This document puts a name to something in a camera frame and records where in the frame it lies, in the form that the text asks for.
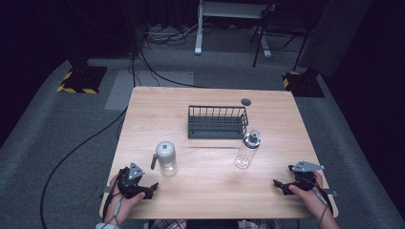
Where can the clear bottle with black lid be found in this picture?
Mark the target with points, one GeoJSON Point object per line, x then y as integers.
{"type": "Point", "coordinates": [250, 144]}

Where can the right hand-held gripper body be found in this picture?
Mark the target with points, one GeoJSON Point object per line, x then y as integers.
{"type": "Point", "coordinates": [304, 178]}

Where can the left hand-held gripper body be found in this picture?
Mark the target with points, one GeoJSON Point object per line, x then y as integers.
{"type": "Point", "coordinates": [127, 184]}

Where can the person's left hand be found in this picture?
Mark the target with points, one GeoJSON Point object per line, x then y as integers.
{"type": "Point", "coordinates": [122, 208]}

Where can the plaid clothing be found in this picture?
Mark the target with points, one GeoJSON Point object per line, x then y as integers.
{"type": "Point", "coordinates": [168, 224]}

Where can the white desk frame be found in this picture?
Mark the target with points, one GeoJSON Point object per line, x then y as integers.
{"type": "Point", "coordinates": [199, 35]}

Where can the person's right hand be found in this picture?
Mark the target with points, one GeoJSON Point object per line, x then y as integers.
{"type": "Point", "coordinates": [313, 200]}

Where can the grey curtain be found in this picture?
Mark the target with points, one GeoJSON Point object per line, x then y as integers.
{"type": "Point", "coordinates": [337, 35]}

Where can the white wristband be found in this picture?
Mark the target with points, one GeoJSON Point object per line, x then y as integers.
{"type": "Point", "coordinates": [106, 226]}

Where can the clear bottle with white cap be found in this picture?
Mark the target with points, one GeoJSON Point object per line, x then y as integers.
{"type": "Point", "coordinates": [165, 156]}

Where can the black stand base striped edge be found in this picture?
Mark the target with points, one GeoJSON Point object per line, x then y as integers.
{"type": "Point", "coordinates": [84, 79]}
{"type": "Point", "coordinates": [304, 86]}

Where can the black metal chair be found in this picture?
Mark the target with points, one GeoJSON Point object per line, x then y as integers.
{"type": "Point", "coordinates": [283, 22]}

